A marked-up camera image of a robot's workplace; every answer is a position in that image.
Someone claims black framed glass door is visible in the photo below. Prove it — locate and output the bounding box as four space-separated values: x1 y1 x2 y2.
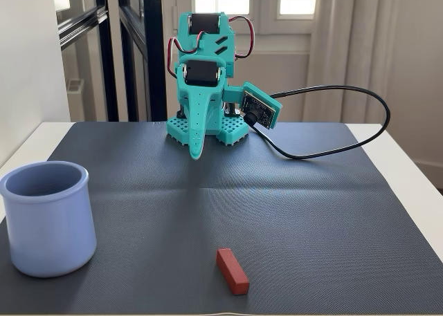
51 0 168 123

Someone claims black camera cable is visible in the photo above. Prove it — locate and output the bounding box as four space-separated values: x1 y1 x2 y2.
249 84 392 160

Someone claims teal perforated robot base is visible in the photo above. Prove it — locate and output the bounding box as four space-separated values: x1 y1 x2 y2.
165 114 248 147

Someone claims red black white servo wire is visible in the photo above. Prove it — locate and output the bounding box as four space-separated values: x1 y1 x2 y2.
228 15 254 60
168 35 201 79

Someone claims wrist camera on teal mount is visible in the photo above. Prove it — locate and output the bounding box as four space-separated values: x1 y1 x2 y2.
239 82 283 131

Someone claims white low heater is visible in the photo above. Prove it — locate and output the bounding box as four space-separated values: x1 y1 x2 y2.
65 77 86 122

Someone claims red wooden block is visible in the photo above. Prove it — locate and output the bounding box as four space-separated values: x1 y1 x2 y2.
215 248 251 297

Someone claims dark grey ribbed mat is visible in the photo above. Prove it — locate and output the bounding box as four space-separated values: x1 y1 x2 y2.
0 121 443 316

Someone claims white curtain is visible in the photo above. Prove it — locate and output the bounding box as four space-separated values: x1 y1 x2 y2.
302 0 443 167

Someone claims teal gripper black motor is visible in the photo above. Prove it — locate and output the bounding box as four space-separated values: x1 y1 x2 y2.
174 55 245 162

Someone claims white framed window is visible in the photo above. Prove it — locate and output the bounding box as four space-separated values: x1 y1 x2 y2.
192 0 318 21

